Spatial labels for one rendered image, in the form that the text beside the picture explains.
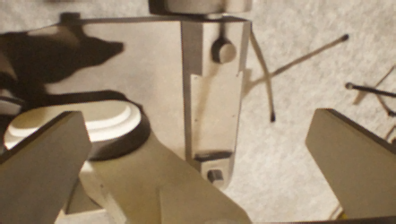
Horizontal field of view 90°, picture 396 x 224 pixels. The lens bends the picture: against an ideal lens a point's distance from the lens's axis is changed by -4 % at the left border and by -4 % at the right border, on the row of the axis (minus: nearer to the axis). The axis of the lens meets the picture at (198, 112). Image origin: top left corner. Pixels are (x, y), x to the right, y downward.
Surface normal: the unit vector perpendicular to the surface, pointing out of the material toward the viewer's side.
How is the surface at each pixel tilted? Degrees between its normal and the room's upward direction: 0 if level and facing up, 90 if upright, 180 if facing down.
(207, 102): 0
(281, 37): 0
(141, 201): 90
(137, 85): 0
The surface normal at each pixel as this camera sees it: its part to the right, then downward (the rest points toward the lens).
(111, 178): 0.00, -0.87
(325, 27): 0.22, 0.48
